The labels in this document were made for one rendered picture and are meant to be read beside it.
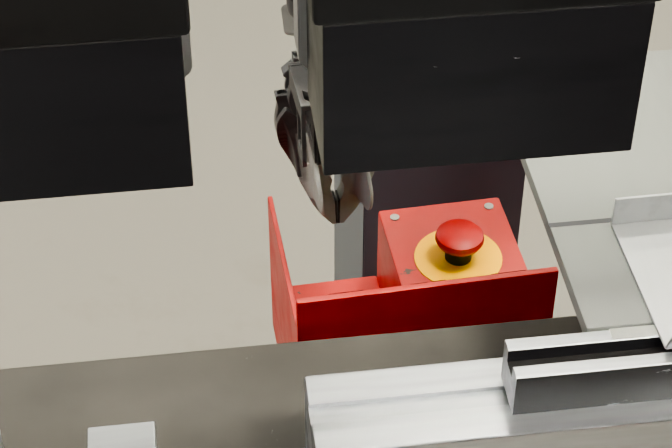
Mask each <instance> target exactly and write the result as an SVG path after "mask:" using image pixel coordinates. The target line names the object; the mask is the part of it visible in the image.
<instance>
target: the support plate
mask: <svg viewBox="0 0 672 448"><path fill-rule="evenodd" d="M520 160H521V163H522V166H523V168H524V171H525V174H526V177H527V180H528V182H529V185H530V188H531V191H532V193H533V196H534V199H535V202H536V205H537V207H538V210H539V213H540V216H541V218H542V221H543V224H544V227H545V230H546V232H547V235H548V238H549V241H550V243H551V246H552V249H553V252H554V255H555V257H556V260H557V263H558V266H559V268H560V271H561V274H562V277H563V280H564V282H565V285H566V288H567V291H568V294H569V296H570V299H571V302H572V305H573V307H574V310H575V313H576V316H577V319H578V321H579V324H580V327H581V330H582V332H593V331H604V330H609V329H613V328H624V327H634V326H645V325H654V323H653V321H652V319H651V316H650V314H649V312H648V309H647V307H646V305H645V303H644V300H643V298H642V296H641V293H640V291H639V289H638V286H637V284H636V282H635V280H634V277H633V275H632V273H631V270H630V268H629V266H628V263H627V261H626V259H625V257H624V254H623V252H622V250H621V247H620V245H619V243H618V241H617V238H616V236H615V234H614V231H613V229H612V227H611V222H609V223H597V224H586V225H574V226H563V227H551V228H550V227H549V224H548V223H557V222H568V221H580V220H591V219H603V218H612V215H613V208H614V202H615V198H621V197H632V196H642V195H653V194H663V193H672V50H661V51H648V52H647V57H646V63H645V69H644V75H643V81H642V87H641V93H640V99H639V105H638V111H637V117H636V123H635V129H634V135H633V141H632V147H631V150H629V151H617V152H605V153H592V154H580V155H568V156H556V157H544V158H531V159H520Z"/></svg>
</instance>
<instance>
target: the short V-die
mask: <svg viewBox="0 0 672 448"><path fill-rule="evenodd" d="M501 377H502V381H503V384H504V388H505V391H506V395H507V398H508V401H509V405H510V408H511V412H512V415H517V414H527V413H537V412H547V411H557V410H567V409H578V408H588V407H598V406H608V405H618V404H628V403H638V402H648V401H658V400H668V399H672V349H667V350H666V349H665V348H664V346H663V344H662V342H661V339H660V337H659V335H654V336H643V337H633V338H622V339H612V336H611V333H610V331H609V330H604V331H593V332H582V333H572V334H561V335H551V336H540V337H529V338H519V339H508V340H505V343H504V352H503V361H502V371H501Z"/></svg>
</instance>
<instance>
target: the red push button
mask: <svg viewBox="0 0 672 448"><path fill-rule="evenodd" d="M435 241H436V243H437V245H438V246H439V247H440V249H441V250H442V251H444V252H445V259H446V261H447V262H448V263H450V264H452V265H454V266H463V265H466V264H468V263H469V262H470V261H471V259H472V254H474V253H476V252H477V251H478V250H479V249H480V248H481V247H482V245H483V244H484V234H483V231H482V229H481V228H480V227H479V226H478V225H477V224H476V223H474V222H472V221H469V220H465V219H452V220H448V221H446V222H444V223H442V224H441V225H440V226H439V227H438V229H437V231H436V234H435Z"/></svg>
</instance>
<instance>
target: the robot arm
mask: <svg viewBox="0 0 672 448"><path fill-rule="evenodd" d="M281 13H282V20H283V27H284V32H285V34H286V35H290V36H294V13H293V0H286V4H284V5H283V6H282V7H281ZM291 54H292V58H291V59H290V60H289V61H288V62H286V63H285V64H284V65H283V66H282V67H281V70H282V73H283V76H284V77H285V81H284V88H285V89H278V90H275V91H274V94H275V98H276V107H275V112H274V124H275V129H276V133H277V137H278V141H279V143H280V146H281V147H282V149H283V150H284V152H285V153H286V155H287V156H288V158H289V159H290V161H291V163H292V164H293V166H294V168H295V170H296V174H297V177H298V179H299V181H300V183H301V184H302V186H303V188H304V190H305V191H306V193H307V195H308V197H309V199H310V200H311V202H312V204H313V205H314V207H315V208H316V209H317V210H318V212H319V213H320V214H321V215H322V216H324V217H325V218H326V219H327V220H328V221H329V222H331V223H332V224H336V223H344V221H345V220H346V219H347V218H348V217H349V216H350V215H351V214H352V213H353V211H354V210H355V209H356V207H357V206H358V205H359V203H360V202H361V203H362V205H363V206H364V207H365V208H366V210H370V209H371V208H372V206H373V187H372V181H371V179H372V177H373V174H374V172H375V171H373V172H360V173H348V174H340V176H341V180H340V184H339V186H338V188H337V190H335V194H334V191H333V190H331V184H332V178H331V175H324V174H323V169H322V164H321V159H320V154H319V149H318V143H317V138H316V133H315V128H314V123H313V117H312V112H311V107H310V102H309V97H308V71H307V68H306V67H304V66H303V65H302V64H300V61H299V60H298V55H297V51H291Z"/></svg>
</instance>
